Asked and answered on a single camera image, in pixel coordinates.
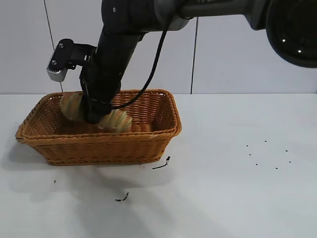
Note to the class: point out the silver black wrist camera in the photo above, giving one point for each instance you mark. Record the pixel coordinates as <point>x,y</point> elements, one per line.
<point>59,58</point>

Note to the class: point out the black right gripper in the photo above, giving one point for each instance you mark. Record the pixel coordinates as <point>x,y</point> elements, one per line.
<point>101,86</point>

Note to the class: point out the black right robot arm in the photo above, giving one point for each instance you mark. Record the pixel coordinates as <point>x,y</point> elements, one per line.
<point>116,47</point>

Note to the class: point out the brown woven wicker basket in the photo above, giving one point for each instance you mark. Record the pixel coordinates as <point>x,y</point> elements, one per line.
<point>99,148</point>

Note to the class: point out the long striped twisted bread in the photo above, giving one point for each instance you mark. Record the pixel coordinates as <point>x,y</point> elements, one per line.
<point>71,106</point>

